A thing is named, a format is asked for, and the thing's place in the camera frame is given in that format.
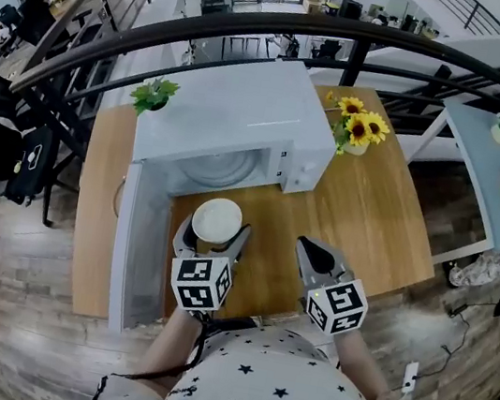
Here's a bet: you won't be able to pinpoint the person's left forearm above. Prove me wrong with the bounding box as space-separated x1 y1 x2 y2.
133 300 210 398

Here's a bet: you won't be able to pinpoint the glass turntable plate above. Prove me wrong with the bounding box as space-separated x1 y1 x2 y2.
184 138 272 197

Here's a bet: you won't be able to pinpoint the white round bowl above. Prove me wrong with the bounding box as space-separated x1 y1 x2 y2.
187 193 247 248

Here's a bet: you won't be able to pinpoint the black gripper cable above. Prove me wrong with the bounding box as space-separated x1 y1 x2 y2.
85 292 216 400

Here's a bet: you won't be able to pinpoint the light blue table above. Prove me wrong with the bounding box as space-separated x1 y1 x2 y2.
390 90 500 276

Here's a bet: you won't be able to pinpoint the person's white star-print shirt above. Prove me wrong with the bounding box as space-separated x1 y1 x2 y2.
96 297 463 400

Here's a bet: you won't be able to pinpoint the person's right forearm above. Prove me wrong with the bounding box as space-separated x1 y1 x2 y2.
321 324 404 400

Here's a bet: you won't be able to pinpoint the sunflowers in cream pot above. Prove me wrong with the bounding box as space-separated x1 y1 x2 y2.
316 90 396 164

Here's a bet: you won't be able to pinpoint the black backpack with white patches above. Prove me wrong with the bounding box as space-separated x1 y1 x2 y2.
0 117 63 213

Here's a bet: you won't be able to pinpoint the wooden table with white legs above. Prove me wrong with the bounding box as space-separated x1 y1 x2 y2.
57 43 465 374

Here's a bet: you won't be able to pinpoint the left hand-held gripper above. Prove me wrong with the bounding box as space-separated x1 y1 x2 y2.
162 212 254 321

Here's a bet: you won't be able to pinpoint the white power strip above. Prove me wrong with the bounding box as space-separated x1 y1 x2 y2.
400 358 422 397

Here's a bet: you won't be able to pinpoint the black metal railing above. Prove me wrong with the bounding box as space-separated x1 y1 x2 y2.
0 0 500 304

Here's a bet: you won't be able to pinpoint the cardboard box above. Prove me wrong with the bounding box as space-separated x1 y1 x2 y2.
299 0 330 17

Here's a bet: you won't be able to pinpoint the white microwave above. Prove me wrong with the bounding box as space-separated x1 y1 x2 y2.
91 33 352 364

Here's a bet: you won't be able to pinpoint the green plant in white pot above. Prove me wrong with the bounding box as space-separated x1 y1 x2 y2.
125 72 182 124

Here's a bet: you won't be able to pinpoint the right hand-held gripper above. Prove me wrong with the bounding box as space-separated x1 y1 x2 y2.
282 234 378 342

